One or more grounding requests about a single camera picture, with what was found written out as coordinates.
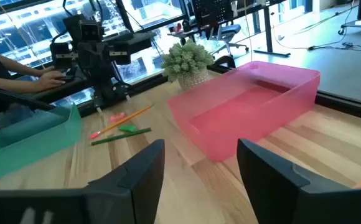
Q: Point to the green plastic bin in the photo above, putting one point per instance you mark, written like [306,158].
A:
[37,152]

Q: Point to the rolling cart with casters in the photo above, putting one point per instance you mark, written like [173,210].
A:
[359,9]

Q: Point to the black standing desk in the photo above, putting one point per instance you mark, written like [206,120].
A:
[268,28]

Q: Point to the artificial plant in white pot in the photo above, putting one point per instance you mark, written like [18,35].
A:
[188,62]

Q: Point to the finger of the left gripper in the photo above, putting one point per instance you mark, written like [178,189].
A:
[60,55]
[119,53]

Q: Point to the person's hand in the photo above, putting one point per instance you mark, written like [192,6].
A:
[48,70]
[51,81]

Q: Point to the green pencil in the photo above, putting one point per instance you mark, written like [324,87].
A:
[121,136]

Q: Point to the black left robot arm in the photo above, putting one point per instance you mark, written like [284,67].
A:
[105,90]

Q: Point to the green eraser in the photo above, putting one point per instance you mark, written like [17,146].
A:
[127,127]

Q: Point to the pink plastic bin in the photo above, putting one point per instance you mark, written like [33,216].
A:
[246,118]

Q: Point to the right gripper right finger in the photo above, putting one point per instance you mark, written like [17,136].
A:
[277,193]

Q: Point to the red eraser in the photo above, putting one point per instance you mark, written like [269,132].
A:
[117,116]

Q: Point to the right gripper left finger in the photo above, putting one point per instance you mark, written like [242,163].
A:
[130,199]

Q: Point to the black perforated panel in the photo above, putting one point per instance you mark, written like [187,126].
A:
[213,12]

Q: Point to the blue office chair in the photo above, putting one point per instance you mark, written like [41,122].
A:
[228,32]

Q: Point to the orange pencil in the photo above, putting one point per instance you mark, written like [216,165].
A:
[121,121]

